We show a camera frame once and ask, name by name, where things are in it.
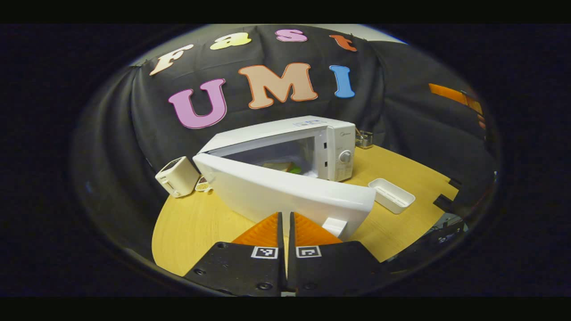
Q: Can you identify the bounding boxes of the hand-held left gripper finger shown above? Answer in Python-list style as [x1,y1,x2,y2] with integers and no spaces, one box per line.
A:
[183,212,286,297]
[288,212,384,297]

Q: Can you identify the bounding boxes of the white microwave oven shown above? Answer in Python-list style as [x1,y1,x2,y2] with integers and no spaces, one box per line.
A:
[193,115,377,241]

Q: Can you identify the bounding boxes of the lettuce sandwich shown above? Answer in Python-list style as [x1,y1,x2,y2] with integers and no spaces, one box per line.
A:
[262,160,302,175]

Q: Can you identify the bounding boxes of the white rectangular tray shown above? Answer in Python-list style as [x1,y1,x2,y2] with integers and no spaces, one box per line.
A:
[368,178,416,214]

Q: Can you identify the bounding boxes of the white toaster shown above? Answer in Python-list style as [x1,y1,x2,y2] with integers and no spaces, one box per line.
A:
[155,156,200,198]

